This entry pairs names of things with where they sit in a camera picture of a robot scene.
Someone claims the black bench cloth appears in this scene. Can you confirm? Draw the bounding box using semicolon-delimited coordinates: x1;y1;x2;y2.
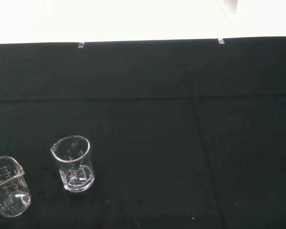
0;35;286;229

